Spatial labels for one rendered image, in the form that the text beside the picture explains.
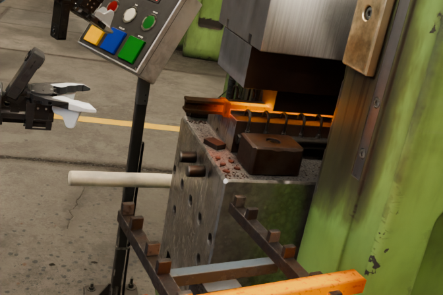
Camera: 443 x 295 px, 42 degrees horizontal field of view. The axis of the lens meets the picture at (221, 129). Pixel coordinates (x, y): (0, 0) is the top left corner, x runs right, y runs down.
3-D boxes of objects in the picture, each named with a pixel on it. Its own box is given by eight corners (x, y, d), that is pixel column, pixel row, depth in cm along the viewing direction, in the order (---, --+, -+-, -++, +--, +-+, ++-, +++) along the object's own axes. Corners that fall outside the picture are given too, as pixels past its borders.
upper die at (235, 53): (243, 88, 126) (251, 45, 123) (217, 63, 144) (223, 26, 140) (403, 102, 140) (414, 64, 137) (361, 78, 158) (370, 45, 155)
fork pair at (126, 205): (130, 230, 90) (132, 218, 89) (120, 212, 94) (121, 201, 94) (256, 219, 100) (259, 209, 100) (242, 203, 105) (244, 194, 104)
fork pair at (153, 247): (157, 274, 80) (159, 263, 79) (144, 253, 84) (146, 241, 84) (293, 257, 91) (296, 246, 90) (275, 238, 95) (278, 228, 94)
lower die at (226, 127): (230, 152, 131) (237, 117, 128) (207, 120, 149) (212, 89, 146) (386, 159, 145) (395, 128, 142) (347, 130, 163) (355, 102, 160)
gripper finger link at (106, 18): (126, 20, 160) (103, 2, 153) (115, 39, 159) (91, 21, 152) (120, 18, 162) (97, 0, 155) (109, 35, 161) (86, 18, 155)
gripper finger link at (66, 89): (79, 104, 135) (46, 109, 127) (82, 80, 133) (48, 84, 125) (88, 108, 133) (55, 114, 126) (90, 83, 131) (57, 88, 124)
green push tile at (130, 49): (131, 63, 165) (144, 41, 166) (116, 55, 170) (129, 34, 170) (135, 66, 166) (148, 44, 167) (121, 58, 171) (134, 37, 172)
